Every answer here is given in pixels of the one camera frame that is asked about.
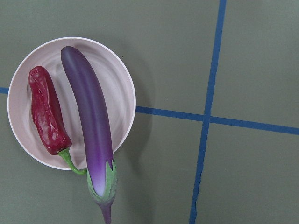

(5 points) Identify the purple eggplant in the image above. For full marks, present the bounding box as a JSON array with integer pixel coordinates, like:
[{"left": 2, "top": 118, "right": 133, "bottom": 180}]
[{"left": 61, "top": 46, "right": 117, "bottom": 224}]

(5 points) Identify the red chili pepper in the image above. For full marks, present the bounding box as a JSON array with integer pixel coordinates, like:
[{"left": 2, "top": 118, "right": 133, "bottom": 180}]
[{"left": 28, "top": 66, "right": 87, "bottom": 175}]

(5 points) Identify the pink plate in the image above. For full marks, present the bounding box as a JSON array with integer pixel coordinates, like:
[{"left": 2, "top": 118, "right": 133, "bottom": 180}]
[{"left": 7, "top": 37, "right": 136, "bottom": 170}]

